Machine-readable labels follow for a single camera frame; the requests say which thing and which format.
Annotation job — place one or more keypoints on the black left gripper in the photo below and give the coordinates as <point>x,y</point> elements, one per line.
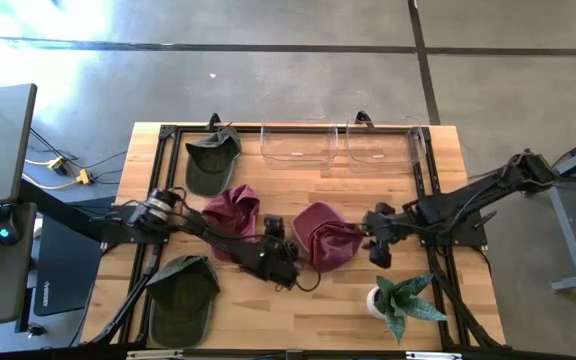
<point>280,265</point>

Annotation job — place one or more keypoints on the silver bracket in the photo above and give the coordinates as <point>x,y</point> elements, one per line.
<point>153,354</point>
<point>433,356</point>

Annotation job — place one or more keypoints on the white plant pot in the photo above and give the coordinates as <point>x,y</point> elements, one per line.
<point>371,302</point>

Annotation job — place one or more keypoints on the green snake plant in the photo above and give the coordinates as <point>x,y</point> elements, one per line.
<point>398,302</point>

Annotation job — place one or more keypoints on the black Husky cabinet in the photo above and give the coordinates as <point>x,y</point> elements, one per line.
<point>68,270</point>

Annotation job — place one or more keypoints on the clear plastic bin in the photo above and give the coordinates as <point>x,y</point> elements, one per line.
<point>298,145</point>
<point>383,145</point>

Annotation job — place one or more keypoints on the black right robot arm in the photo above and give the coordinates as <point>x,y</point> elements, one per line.
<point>468,197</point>

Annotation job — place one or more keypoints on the dark green baseball cap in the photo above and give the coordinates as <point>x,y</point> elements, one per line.
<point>183,305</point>
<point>213,165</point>

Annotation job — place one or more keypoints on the black diagonal beam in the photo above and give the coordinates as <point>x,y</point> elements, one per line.
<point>53,207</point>

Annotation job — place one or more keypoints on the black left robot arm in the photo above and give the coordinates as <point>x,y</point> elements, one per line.
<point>218,240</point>

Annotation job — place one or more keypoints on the black computer mouse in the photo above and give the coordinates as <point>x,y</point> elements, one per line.
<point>4,232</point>

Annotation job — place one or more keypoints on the black hook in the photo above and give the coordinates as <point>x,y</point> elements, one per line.
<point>213,121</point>
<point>363,117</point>

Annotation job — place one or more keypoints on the maroon baseball cap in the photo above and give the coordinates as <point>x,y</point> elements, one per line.
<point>328,245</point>
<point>233,207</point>

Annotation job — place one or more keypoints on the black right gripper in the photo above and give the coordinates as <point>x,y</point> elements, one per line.
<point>385,225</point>

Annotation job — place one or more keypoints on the black knob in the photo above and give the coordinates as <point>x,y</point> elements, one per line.
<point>35,330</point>

